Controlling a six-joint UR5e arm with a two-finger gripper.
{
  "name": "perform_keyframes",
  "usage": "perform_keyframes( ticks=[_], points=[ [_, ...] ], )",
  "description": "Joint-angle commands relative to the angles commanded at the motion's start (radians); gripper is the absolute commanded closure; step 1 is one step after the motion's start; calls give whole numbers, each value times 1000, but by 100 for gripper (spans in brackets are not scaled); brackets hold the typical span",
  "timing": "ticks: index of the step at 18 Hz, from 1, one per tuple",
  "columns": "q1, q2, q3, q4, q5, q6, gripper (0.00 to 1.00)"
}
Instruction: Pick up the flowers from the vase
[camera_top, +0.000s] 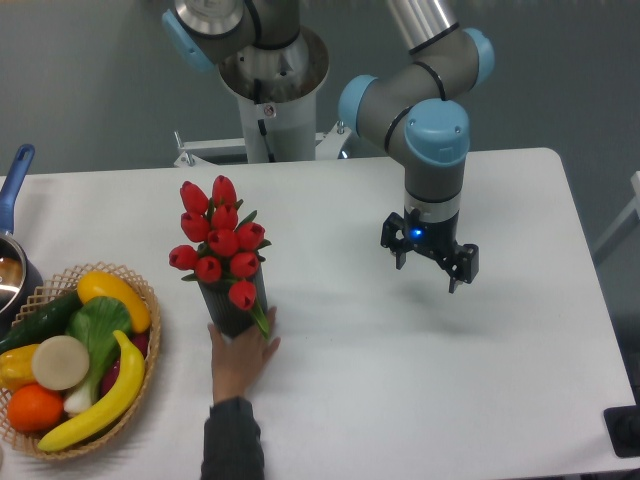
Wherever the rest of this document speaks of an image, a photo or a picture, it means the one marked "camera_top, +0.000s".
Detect green bok choy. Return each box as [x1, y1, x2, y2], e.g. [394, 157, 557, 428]
[64, 296, 132, 417]

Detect dark grey sleeved forearm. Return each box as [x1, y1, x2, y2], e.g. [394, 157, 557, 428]
[200, 397, 265, 479]

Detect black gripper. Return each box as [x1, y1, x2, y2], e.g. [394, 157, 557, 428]
[380, 212, 479, 293]

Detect dark ribbed vase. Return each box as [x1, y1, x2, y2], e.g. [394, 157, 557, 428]
[194, 263, 271, 339]

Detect red tulip bouquet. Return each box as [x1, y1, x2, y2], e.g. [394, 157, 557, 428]
[168, 174, 273, 339]

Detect black device at edge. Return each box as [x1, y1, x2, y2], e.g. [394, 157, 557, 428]
[603, 405, 640, 458]

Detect yellow banana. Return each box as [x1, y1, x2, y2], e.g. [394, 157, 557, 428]
[37, 330, 145, 453]

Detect white frame at right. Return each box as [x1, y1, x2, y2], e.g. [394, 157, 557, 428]
[592, 171, 639, 266]

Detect beige round disc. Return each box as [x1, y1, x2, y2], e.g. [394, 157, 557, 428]
[31, 335, 90, 391]

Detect yellow bell pepper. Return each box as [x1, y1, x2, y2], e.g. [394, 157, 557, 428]
[1, 344, 39, 392]

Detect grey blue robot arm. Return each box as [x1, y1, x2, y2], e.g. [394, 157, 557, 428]
[162, 1, 495, 286]

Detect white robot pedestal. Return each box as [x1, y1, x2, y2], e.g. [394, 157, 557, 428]
[174, 26, 351, 166]

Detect dark red vegetable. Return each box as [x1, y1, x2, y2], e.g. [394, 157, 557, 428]
[99, 330, 151, 399]

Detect woven wicker basket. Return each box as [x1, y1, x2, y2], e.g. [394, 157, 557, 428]
[1, 262, 161, 461]

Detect blue handled saucepan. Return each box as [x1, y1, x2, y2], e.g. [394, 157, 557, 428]
[1, 144, 43, 337]

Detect person's hand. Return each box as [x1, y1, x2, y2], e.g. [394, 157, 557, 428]
[207, 323, 281, 404]

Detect orange fruit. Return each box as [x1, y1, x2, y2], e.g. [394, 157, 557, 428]
[7, 384, 63, 433]

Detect green cucumber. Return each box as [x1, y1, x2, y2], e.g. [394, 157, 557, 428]
[1, 291, 82, 353]

